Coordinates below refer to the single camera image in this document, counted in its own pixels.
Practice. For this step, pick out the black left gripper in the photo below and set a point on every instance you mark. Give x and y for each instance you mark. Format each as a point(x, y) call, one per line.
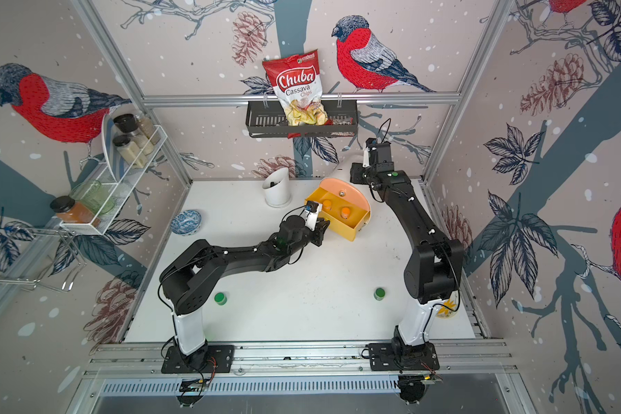
point(319, 231)

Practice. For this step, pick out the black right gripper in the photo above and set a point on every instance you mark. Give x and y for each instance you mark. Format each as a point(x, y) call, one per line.
point(355, 169)

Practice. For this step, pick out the yellow drawer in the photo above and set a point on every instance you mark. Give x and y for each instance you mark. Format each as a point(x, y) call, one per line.
point(347, 229)

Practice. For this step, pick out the pink top drawer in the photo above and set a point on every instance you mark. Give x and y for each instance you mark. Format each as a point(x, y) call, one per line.
point(346, 192)

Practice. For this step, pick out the green paint can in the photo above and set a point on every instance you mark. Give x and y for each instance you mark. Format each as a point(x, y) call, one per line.
point(220, 298)
point(379, 294)

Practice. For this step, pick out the round white drawer cabinet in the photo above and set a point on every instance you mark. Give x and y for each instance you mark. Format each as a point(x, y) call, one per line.
point(341, 172)

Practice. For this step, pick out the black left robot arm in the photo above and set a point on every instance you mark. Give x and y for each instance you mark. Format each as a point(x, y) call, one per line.
point(188, 282)

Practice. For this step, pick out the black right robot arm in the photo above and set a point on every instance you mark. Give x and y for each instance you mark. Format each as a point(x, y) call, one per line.
point(432, 275)

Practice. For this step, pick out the white utensil holder cup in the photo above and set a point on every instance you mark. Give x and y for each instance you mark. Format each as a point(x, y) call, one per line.
point(276, 188)

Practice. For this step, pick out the red Chuba chips bag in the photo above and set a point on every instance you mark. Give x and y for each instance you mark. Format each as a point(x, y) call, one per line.
point(297, 85)

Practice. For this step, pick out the blue patterned bowl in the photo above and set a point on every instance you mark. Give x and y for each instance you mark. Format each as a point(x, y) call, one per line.
point(186, 223)

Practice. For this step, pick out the floral patterned plate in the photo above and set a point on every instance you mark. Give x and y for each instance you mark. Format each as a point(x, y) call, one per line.
point(448, 309)

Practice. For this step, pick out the black lid spice jar lower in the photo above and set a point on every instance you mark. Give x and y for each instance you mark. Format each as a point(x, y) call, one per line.
point(129, 147)

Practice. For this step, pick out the black lid spice jar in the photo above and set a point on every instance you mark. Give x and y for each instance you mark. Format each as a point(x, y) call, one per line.
point(128, 125)
point(129, 147)

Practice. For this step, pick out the white plate on shelf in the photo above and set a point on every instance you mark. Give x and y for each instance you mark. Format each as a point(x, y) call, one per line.
point(112, 157)

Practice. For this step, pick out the black lid spice jar upper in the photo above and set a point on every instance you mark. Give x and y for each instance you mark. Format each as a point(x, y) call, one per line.
point(128, 125)

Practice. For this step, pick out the green glass cup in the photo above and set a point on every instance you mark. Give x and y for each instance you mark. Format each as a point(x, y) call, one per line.
point(94, 195)

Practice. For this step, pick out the orange sauce jar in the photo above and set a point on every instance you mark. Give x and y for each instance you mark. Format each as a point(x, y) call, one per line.
point(71, 211)

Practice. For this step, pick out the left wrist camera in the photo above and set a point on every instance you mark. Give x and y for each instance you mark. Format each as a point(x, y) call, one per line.
point(311, 214)

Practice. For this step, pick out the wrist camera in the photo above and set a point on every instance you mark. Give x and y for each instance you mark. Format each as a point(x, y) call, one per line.
point(311, 214)
point(379, 155)

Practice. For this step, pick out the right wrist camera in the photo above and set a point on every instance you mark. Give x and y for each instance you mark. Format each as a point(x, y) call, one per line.
point(379, 155)

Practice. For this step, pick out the black wire wall basket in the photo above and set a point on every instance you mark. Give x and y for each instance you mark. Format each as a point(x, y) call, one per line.
point(330, 118)

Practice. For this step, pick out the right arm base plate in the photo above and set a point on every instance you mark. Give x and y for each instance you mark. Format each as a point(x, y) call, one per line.
point(383, 357)

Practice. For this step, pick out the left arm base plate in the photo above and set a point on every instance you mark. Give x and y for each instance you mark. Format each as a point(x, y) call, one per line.
point(209, 359)

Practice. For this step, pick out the white wire wall shelf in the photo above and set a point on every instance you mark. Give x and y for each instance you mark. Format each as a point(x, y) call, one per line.
point(121, 190)

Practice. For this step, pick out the metal wire hook rack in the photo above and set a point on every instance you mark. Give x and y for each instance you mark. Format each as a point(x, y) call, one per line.
point(39, 258)

